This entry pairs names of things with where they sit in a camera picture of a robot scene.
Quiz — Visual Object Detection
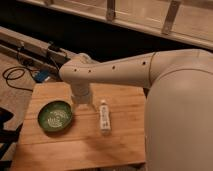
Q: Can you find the blue connector box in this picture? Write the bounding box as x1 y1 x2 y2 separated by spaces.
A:
34 70 49 83

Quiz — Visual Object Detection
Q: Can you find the metal bracket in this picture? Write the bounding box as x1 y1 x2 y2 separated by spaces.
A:
161 0 181 35
106 0 115 21

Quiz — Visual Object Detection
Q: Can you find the metal bracket centre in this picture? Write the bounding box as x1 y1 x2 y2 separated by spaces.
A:
106 0 115 21

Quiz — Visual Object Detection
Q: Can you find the green ceramic bowl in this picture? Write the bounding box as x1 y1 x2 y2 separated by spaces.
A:
37 100 73 132

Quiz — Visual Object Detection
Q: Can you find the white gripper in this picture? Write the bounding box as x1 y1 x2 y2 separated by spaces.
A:
70 84 96 112

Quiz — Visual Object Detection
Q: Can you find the metal rail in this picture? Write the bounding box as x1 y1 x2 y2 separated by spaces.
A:
0 26 75 67

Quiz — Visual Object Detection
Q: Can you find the metal bracket right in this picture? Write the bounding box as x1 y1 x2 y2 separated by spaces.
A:
161 0 181 35

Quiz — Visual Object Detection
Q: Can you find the black clamp device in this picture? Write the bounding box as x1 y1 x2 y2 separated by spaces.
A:
48 41 67 59

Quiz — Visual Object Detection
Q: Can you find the white plastic bottle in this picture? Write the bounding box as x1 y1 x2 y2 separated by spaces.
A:
99 100 111 131

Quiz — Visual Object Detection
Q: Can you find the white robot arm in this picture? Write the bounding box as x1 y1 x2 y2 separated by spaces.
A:
59 49 213 171

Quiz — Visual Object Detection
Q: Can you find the wooden board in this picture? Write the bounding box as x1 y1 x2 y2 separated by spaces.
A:
10 82 145 171

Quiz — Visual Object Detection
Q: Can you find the black chair part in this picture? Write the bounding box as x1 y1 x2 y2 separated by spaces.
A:
0 107 22 171

